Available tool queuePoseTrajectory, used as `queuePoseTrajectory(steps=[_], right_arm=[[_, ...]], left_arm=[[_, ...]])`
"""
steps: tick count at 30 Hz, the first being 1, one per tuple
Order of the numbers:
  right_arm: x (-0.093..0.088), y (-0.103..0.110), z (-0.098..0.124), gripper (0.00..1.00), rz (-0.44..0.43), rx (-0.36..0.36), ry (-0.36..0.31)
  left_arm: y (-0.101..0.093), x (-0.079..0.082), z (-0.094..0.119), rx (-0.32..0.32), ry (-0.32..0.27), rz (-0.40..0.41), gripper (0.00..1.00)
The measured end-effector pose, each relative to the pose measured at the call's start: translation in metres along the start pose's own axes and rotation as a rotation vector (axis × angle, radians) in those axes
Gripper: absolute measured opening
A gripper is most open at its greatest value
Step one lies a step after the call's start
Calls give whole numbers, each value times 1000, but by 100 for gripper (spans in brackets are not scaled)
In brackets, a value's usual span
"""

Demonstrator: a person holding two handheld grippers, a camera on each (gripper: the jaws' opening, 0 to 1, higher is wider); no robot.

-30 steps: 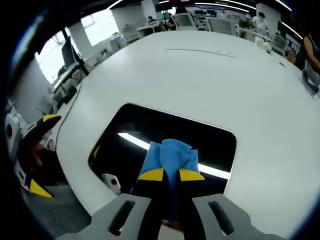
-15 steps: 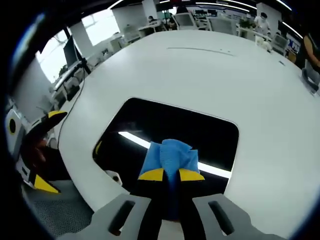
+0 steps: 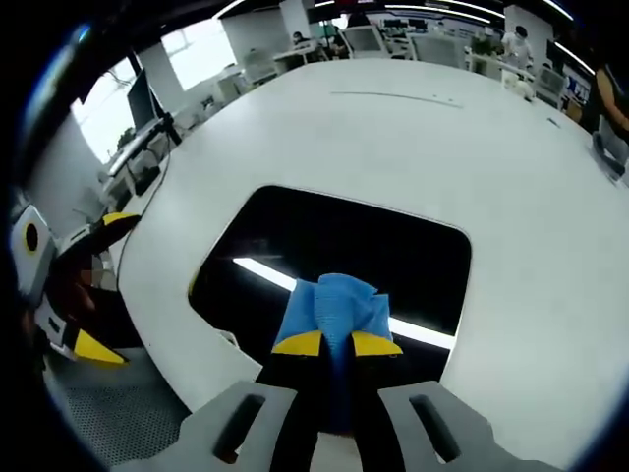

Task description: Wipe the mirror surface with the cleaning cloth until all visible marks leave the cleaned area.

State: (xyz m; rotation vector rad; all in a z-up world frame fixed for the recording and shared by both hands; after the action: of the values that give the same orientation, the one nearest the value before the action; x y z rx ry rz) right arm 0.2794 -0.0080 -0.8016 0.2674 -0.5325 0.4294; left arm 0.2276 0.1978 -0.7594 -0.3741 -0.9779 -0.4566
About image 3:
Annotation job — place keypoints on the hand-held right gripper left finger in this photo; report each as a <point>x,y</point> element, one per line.
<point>236,442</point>

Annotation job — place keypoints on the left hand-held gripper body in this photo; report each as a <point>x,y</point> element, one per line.
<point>32,255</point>

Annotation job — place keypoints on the white office desk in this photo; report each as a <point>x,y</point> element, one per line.
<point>295,56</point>

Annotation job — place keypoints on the blue cleaning cloth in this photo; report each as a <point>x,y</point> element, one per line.
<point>339,305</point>

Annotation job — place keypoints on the black tablet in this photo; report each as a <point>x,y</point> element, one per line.
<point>344,231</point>

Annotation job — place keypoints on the black computer monitor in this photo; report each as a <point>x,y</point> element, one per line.
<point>142,100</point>

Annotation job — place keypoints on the person's left hand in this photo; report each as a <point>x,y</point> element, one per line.
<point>69,295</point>

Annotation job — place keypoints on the green potted plant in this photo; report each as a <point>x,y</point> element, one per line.
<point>482,46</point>

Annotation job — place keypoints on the dark grey object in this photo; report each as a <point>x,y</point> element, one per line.
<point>609,157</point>

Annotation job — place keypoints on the small white round object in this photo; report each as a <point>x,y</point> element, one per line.
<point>523,87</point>

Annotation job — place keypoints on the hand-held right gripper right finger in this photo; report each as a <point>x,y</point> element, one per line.
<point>442,442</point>

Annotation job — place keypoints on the red display screen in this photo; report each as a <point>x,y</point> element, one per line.
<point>358,2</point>

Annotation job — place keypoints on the grey mesh office chair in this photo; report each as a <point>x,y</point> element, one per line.
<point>113,408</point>

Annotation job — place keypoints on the white mesh office chair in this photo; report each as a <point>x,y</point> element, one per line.
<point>550,86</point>
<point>436,51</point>
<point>259,68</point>
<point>363,43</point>

